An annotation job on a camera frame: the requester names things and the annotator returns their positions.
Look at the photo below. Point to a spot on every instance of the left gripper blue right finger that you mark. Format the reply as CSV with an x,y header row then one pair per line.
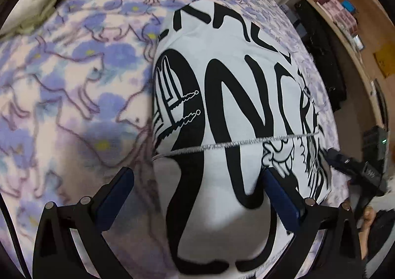
x,y
285,199

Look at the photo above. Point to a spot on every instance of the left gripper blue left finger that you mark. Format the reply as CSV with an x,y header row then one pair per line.
x,y
110,198

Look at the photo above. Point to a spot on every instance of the black white graffiti jacket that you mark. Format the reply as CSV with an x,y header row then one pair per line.
x,y
229,102

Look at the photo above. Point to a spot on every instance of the person right hand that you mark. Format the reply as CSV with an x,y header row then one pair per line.
x,y
367,220

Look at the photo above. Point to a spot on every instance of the purple cat print blanket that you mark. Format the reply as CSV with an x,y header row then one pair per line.
x,y
77,106

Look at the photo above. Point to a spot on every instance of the pink drawer boxes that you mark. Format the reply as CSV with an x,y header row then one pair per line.
x,y
339,14

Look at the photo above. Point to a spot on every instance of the wooden shelf unit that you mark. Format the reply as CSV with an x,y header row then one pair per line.
x,y
367,34

